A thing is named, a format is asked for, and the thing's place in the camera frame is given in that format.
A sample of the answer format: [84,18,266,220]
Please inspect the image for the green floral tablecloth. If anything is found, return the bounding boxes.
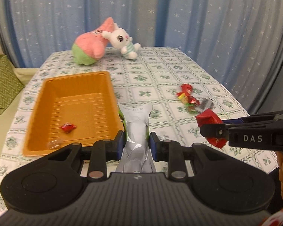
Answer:
[0,46,278,219]

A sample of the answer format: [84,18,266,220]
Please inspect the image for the blue star curtain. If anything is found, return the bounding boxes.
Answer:
[0,0,283,114]

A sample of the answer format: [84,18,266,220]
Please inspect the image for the silver green snack bag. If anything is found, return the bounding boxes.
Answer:
[115,103,156,173]

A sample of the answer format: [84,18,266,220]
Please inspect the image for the yellow candy wrapper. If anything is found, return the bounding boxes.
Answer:
[177,92,189,105]

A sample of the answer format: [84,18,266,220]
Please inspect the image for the orange plastic tray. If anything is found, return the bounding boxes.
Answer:
[23,71,123,156]

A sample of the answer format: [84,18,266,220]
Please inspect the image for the green zigzag cushion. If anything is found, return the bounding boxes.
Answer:
[0,54,24,115]

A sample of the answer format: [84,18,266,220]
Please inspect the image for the pink green star plush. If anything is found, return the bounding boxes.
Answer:
[71,17,114,65]

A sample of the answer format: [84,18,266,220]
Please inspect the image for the small red candy packet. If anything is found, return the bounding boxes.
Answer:
[60,122,77,134]

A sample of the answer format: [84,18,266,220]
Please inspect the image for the large red snack packet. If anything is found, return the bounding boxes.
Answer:
[196,109,227,149]

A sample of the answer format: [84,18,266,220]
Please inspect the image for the red snack packet white label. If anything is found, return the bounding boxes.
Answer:
[176,83,193,96]

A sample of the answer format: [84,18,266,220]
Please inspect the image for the clear candy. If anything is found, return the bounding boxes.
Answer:
[47,138,64,150]

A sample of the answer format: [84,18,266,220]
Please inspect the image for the white bunny plush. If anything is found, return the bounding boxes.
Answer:
[102,22,141,60]

